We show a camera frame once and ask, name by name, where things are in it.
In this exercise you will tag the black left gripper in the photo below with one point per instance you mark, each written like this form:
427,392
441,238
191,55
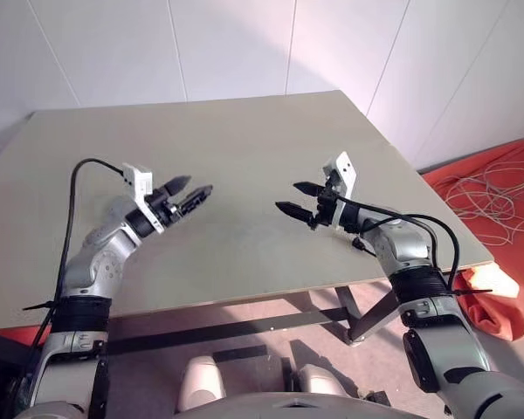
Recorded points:
166,207

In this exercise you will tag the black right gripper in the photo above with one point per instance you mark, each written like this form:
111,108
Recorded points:
325,205

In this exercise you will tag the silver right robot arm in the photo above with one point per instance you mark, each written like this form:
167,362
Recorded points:
419,301

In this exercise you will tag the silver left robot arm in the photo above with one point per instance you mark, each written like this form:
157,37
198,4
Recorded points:
98,257

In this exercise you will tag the black zip tie left arm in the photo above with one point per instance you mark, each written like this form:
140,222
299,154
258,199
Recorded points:
39,304

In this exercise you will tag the black zip tie right arm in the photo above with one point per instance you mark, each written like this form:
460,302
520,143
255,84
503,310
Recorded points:
473,292

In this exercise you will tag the black strip on floor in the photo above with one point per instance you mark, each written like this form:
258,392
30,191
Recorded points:
239,353

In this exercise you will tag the beige rounded robot leg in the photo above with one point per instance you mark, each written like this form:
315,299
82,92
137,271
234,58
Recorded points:
322,379
201,382

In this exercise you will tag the grey robot torso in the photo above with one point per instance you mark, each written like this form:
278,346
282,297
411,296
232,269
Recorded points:
297,408

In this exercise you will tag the orange cloth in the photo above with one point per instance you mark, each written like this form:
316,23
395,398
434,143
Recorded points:
13,334
506,270

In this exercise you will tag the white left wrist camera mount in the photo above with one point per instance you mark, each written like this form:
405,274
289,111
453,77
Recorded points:
139,179

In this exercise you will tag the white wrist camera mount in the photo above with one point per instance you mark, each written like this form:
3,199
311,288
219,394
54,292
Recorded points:
139,179
347,168

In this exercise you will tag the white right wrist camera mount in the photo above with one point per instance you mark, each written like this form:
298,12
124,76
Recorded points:
347,168

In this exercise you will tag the black metal table frame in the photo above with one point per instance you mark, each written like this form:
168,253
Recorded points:
244,326

